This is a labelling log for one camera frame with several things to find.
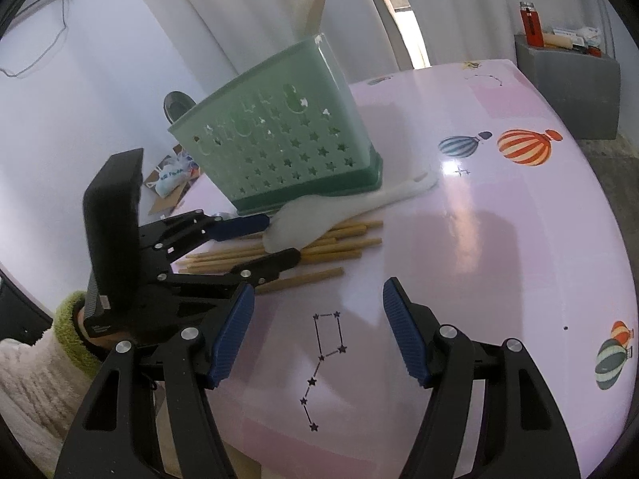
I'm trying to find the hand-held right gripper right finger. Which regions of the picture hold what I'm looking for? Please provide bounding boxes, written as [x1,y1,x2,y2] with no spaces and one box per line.
[383,277,582,479]

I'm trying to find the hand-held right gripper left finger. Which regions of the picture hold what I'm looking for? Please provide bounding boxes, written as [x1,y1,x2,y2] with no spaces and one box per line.
[54,282,256,479]

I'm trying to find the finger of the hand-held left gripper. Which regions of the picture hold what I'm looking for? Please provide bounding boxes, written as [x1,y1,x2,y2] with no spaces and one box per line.
[172,248,303,290]
[139,210,271,260]

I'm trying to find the pile of wooden chopsticks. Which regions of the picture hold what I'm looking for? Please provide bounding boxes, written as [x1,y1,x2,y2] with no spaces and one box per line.
[179,218,384,294]

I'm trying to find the green star-cutout utensil basket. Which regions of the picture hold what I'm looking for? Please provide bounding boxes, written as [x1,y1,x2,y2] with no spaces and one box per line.
[167,32,385,216]

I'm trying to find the person's left forearm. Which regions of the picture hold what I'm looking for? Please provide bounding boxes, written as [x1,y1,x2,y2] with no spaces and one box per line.
[0,292,108,475]

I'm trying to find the white plastic rice paddle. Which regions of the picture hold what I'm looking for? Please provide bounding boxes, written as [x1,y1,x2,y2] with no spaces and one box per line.
[263,172,439,253]

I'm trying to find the cardboard box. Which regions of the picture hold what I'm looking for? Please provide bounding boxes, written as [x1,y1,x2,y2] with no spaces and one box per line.
[142,144,200,215]

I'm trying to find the white plastic bag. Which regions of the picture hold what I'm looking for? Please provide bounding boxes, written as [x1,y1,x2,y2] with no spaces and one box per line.
[154,156,200,196]

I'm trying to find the dark furniture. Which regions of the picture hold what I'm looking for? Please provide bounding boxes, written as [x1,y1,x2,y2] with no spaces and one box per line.
[0,269,53,346]

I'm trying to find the pink printed table cover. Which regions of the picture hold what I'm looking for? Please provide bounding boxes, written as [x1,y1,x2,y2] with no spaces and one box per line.
[145,60,631,479]

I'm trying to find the metal ladle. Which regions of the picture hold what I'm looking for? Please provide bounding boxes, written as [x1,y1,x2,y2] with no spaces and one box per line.
[164,91,196,123]

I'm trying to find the beige plastic spoon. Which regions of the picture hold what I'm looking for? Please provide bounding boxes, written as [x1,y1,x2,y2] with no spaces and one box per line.
[293,0,327,43]

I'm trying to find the white curtain panel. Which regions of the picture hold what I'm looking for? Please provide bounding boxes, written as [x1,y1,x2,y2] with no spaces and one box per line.
[234,0,415,71]
[394,0,522,68]

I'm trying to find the dark side table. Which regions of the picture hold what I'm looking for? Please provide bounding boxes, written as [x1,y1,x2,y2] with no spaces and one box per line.
[514,35,621,141]

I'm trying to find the red bottle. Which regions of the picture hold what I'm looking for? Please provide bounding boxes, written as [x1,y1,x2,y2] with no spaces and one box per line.
[518,1,544,48]

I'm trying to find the pile of small packets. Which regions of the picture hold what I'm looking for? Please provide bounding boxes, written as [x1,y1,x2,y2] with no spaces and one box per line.
[543,25,602,57]

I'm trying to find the thin wall cable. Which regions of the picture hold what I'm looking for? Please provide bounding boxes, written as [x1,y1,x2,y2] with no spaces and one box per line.
[0,0,78,79]

